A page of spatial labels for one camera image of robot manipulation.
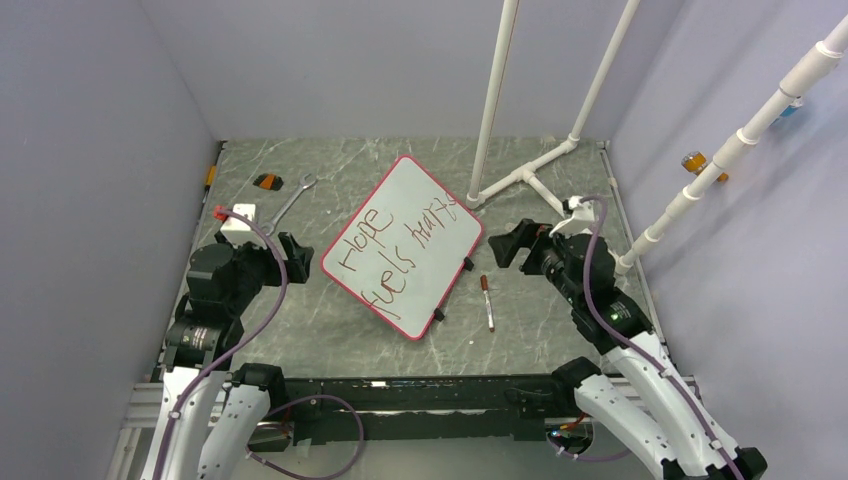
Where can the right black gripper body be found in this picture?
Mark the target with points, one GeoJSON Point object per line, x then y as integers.
{"type": "Point", "coordinates": [548, 257]}

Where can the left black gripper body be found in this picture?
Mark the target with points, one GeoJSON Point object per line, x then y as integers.
{"type": "Point", "coordinates": [269, 267]}

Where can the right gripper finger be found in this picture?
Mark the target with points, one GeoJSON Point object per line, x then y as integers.
{"type": "Point", "coordinates": [526, 232]}
{"type": "Point", "coordinates": [506, 246]}

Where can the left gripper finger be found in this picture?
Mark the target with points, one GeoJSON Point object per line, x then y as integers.
{"type": "Point", "coordinates": [298, 264]}
{"type": "Point", "coordinates": [291, 247]}

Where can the white whiteboard marker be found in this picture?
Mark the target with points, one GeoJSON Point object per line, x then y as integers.
{"type": "Point", "coordinates": [487, 302]}

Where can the red-framed whiteboard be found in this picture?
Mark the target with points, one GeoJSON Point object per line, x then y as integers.
{"type": "Point", "coordinates": [404, 248]}

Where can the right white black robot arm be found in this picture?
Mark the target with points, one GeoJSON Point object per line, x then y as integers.
{"type": "Point", "coordinates": [671, 433]}

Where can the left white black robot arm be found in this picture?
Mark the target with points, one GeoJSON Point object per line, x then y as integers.
{"type": "Point", "coordinates": [209, 411]}

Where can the silver wrench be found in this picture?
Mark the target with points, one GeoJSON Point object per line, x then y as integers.
{"type": "Point", "coordinates": [306, 182]}

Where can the small orange black object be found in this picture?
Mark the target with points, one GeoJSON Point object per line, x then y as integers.
{"type": "Point", "coordinates": [269, 181]}

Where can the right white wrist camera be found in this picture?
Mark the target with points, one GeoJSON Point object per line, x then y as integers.
{"type": "Point", "coordinates": [579, 217]}

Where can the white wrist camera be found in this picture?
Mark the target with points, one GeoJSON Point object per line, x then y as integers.
{"type": "Point", "coordinates": [234, 231]}
{"type": "Point", "coordinates": [579, 217]}

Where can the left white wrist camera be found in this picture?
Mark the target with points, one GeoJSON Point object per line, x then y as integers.
{"type": "Point", "coordinates": [234, 231]}

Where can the orange-handled tool at edge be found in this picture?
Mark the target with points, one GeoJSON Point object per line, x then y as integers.
{"type": "Point", "coordinates": [209, 180]}

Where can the orange wall knob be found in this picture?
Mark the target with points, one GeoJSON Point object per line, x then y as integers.
{"type": "Point", "coordinates": [694, 162]}

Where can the blue wall clip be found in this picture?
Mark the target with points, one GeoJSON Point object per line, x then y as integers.
{"type": "Point", "coordinates": [794, 106]}

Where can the white PVC pipe frame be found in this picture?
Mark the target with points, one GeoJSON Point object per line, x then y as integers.
{"type": "Point", "coordinates": [819, 61]}

